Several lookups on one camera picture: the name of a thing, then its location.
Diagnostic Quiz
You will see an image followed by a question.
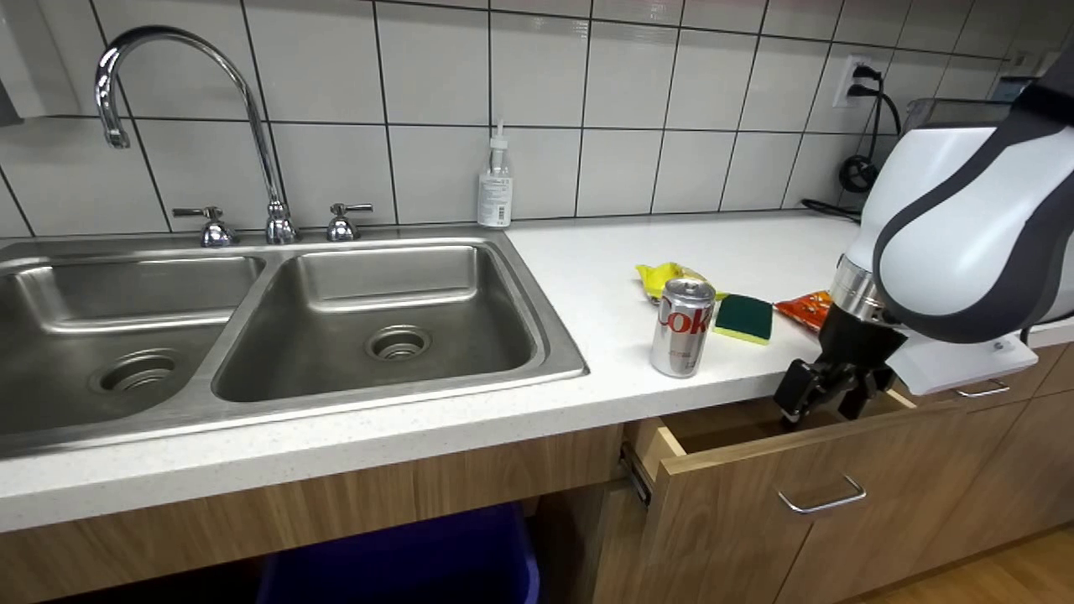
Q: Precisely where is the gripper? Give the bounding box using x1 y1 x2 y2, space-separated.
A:
773 304 908 425

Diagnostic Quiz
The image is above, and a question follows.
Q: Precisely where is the orange snack packet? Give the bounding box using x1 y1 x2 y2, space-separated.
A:
773 289 835 336

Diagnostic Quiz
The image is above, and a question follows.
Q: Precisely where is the green and yellow sponge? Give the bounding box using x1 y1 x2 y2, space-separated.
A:
712 293 775 346

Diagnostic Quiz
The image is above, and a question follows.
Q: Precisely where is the wooden drawer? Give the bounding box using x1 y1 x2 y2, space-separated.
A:
889 342 1068 414
619 388 967 604

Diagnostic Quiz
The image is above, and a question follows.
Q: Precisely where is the silver soda can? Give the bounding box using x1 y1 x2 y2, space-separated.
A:
649 278 717 379

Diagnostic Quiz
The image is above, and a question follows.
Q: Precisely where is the yellow snack packet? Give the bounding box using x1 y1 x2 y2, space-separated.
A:
634 262 729 306

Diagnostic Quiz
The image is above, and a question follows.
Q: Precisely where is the clear pump soap bottle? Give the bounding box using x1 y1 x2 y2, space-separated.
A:
477 119 514 230

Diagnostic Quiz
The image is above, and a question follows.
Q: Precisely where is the blue bin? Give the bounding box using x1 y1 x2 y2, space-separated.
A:
257 502 543 604

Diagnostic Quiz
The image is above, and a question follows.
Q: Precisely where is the chrome tap lever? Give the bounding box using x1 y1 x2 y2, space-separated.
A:
326 201 375 243
172 206 241 248

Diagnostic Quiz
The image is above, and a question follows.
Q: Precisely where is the stainless steel double sink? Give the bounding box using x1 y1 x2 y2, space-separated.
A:
0 225 590 460

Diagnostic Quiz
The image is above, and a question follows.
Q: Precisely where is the chrome gooseneck tap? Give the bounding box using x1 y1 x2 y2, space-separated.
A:
94 25 300 246

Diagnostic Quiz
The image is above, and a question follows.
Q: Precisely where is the black cable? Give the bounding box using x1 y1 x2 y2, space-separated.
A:
800 65 904 224

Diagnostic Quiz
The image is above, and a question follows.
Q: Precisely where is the white wall socket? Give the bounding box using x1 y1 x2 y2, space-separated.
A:
832 54 874 109

